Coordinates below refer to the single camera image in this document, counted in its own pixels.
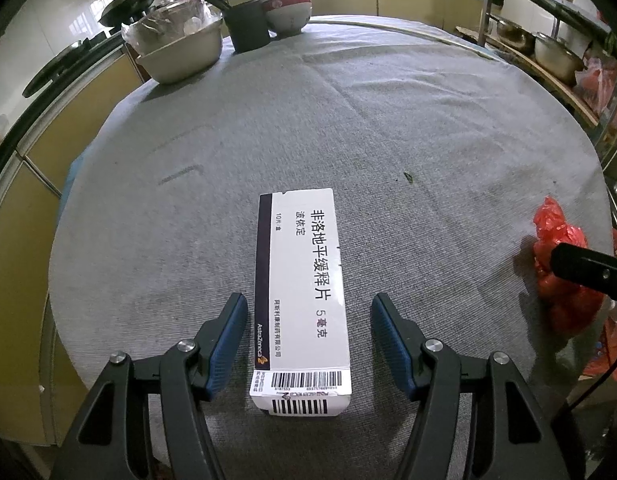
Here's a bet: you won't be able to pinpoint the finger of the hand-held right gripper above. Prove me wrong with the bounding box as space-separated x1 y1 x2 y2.
551 242 617 306

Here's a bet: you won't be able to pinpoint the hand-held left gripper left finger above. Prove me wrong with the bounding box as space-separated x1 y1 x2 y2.
51 292 249 480

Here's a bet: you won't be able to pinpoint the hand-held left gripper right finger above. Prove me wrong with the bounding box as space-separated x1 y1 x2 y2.
371 292 571 480

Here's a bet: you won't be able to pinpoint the red plastic bag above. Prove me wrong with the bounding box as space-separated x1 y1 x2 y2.
532 196 606 333

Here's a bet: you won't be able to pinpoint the white medicine box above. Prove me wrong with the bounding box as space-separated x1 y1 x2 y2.
249 187 352 417

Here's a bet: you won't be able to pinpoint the red plastic bags on rack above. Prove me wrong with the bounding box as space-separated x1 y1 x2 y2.
581 57 617 111

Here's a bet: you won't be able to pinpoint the metal storage rack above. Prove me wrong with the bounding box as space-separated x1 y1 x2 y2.
481 0 617 196

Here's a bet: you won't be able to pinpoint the table with grey cloth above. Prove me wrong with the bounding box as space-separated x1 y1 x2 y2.
48 14 616 480

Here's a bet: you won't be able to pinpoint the large steel pot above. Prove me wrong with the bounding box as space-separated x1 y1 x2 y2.
533 31 586 86

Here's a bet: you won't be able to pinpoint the small steel pot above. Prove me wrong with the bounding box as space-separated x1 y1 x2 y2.
493 15 534 51

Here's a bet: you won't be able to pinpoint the white basin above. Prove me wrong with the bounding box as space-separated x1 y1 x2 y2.
135 35 224 85

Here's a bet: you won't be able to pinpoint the steel basin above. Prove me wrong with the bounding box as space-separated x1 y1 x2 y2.
122 7 224 60

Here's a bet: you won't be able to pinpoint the black chopstick holder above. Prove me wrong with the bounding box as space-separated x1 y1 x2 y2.
223 0 272 53

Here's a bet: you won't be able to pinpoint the black frying pan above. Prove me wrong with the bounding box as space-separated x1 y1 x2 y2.
21 40 96 98

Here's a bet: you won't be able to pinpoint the black wok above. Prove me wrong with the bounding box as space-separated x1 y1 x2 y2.
97 0 162 28

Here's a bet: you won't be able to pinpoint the black cable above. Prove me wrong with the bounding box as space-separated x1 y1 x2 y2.
551 300 617 480

